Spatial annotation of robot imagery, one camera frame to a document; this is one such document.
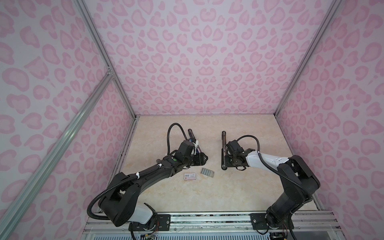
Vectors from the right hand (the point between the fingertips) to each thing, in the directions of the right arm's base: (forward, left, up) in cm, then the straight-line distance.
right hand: (226, 161), depth 93 cm
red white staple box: (-9, +22, -1) cm, 24 cm away
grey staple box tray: (-6, +12, -2) cm, 13 cm away
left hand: (-3, +13, +11) cm, 17 cm away
